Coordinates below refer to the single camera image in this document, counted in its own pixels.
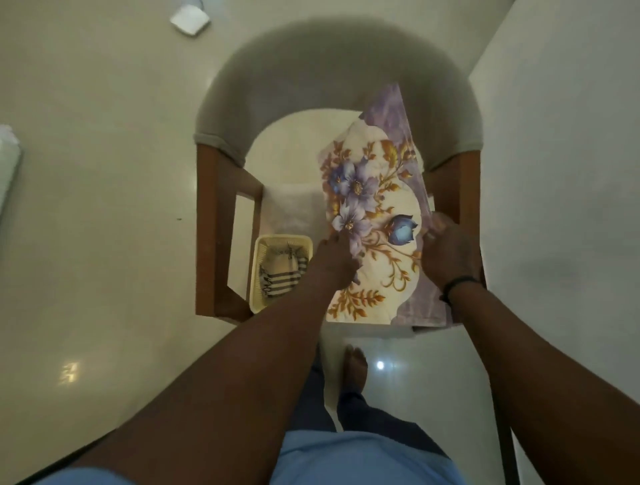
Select white paper sheet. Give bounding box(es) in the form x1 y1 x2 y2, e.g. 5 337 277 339
169 1 212 37

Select floral printed paper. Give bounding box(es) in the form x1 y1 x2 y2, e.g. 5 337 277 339
318 82 454 328

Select person's right forearm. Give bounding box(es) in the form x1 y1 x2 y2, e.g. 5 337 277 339
447 282 640 485

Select black wristband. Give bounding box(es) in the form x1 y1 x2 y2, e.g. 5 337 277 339
439 275 482 306

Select person's left hand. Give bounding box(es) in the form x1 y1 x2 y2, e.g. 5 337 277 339
309 231 363 292

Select person's dark trousers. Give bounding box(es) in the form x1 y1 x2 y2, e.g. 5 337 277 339
287 344 451 458

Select person's right foot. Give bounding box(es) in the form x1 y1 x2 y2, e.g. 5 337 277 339
341 344 370 396

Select person's blue shirt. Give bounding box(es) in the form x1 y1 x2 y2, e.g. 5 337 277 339
32 429 467 485

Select striped fringed cloth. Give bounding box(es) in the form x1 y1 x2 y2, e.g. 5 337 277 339
258 243 309 300

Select pale yellow tray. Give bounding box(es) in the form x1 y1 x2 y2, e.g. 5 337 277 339
248 233 315 315

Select wooden armchair with grey seat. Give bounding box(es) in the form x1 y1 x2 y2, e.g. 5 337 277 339
193 17 486 326

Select person's right hand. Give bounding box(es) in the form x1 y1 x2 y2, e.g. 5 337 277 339
419 212 483 294

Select person's left forearm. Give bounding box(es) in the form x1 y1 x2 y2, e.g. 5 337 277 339
72 279 336 485

